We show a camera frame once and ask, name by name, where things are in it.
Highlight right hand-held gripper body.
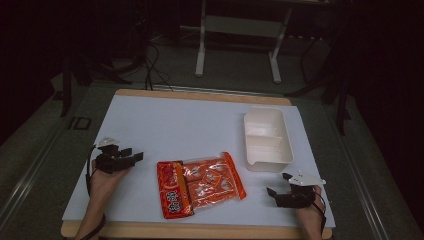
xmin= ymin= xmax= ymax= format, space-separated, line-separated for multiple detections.
xmin=276 ymin=170 xmax=327 ymax=210

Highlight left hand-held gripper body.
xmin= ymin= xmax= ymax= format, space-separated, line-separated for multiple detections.
xmin=94 ymin=136 xmax=135 ymax=175

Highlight person's right hand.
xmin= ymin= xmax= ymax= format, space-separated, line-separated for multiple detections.
xmin=295 ymin=185 xmax=327 ymax=229

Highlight person's left hand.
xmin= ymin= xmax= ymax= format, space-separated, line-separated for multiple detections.
xmin=88 ymin=160 xmax=132 ymax=202

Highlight white plastic container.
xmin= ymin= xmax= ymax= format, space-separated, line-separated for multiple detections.
xmin=242 ymin=106 xmax=295 ymax=174

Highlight red orange snack packet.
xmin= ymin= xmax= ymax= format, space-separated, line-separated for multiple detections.
xmin=156 ymin=160 xmax=195 ymax=220

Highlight black floor socket plate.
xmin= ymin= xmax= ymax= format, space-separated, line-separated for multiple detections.
xmin=67 ymin=116 xmax=93 ymax=131

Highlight white table mat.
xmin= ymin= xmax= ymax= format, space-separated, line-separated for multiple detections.
xmin=62 ymin=94 xmax=336 ymax=223

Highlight clear orange snack packet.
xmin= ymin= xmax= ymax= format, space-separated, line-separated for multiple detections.
xmin=181 ymin=151 xmax=248 ymax=210

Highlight black metal stand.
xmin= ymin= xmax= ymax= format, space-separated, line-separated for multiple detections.
xmin=59 ymin=51 xmax=134 ymax=118
xmin=285 ymin=31 xmax=353 ymax=136

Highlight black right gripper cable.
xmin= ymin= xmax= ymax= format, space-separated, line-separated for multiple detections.
xmin=312 ymin=191 xmax=330 ymax=235

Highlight black floor cables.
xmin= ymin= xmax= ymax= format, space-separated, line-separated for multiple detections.
xmin=142 ymin=42 xmax=175 ymax=92

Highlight white metal desk frame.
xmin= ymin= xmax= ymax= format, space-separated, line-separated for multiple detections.
xmin=194 ymin=0 xmax=295 ymax=85

